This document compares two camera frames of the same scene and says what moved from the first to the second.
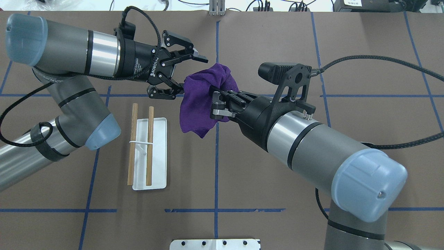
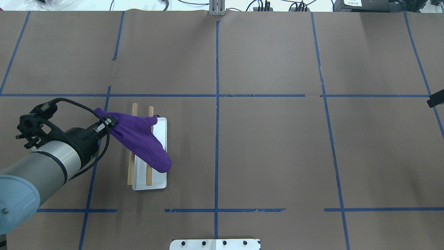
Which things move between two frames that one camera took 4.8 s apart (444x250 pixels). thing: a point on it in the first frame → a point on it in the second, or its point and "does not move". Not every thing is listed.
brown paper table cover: [377, 77] does not move
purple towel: [195, 101] → [133, 133]
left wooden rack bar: [130, 175] does not move
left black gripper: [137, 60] → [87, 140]
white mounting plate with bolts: [215, 244] does not move
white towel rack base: [159, 160] does not move
